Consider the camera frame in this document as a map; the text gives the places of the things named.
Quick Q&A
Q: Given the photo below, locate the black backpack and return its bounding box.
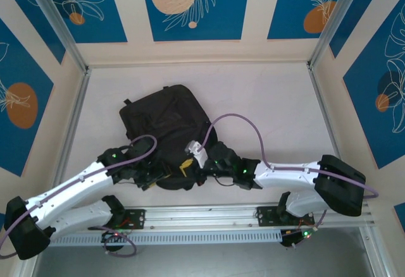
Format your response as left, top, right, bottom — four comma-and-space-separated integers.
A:
119, 83, 219, 192

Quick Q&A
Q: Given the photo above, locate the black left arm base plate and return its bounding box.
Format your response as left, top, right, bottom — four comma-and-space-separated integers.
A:
87, 207, 146, 230

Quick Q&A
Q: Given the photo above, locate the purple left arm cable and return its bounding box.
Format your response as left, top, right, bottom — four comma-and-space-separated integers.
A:
0, 134, 158, 257

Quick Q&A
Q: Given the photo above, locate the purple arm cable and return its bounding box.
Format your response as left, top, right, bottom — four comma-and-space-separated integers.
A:
185, 113, 380, 249
0, 134, 158, 257

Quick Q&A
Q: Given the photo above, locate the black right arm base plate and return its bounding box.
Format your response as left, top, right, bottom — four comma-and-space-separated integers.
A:
256, 206, 316, 228

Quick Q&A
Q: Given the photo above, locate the aluminium mounting rail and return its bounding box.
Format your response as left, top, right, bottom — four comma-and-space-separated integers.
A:
27, 201, 376, 233

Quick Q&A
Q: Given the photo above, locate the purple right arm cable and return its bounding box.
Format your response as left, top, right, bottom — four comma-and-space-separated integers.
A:
185, 113, 380, 249

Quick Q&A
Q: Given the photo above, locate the grey slotted cable duct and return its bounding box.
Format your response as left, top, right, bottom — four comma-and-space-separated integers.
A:
47, 228, 283, 247

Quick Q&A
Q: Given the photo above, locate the aluminium left side rail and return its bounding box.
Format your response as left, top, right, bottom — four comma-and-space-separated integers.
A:
50, 68, 93, 195

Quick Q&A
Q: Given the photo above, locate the aluminium right side rail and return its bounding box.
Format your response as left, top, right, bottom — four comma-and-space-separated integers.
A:
307, 63, 355, 202

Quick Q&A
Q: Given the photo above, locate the aluminium left upright post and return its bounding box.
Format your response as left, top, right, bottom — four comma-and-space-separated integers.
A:
23, 0, 90, 75

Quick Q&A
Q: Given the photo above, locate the aluminium upright post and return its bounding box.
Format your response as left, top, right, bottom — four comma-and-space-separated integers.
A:
23, 0, 90, 75
308, 0, 373, 69

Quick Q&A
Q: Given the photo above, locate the aluminium right upright post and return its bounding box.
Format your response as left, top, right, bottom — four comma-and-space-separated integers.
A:
308, 0, 373, 69

